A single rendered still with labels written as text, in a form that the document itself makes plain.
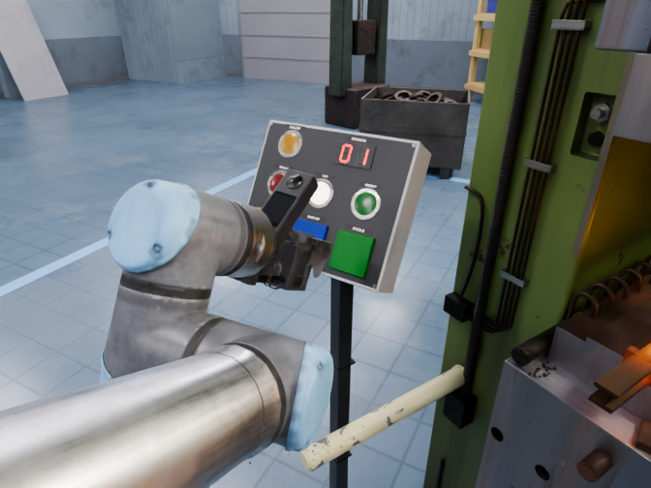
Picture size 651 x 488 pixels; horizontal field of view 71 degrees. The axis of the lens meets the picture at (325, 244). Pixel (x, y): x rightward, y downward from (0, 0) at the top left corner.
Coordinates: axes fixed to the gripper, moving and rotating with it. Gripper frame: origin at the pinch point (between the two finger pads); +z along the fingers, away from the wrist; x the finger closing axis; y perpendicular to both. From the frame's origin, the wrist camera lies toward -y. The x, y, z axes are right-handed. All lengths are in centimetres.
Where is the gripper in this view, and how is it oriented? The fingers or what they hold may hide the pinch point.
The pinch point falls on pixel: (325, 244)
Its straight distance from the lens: 74.6
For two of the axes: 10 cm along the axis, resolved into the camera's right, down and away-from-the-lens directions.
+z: 4.6, 1.1, 8.8
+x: 8.5, 2.4, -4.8
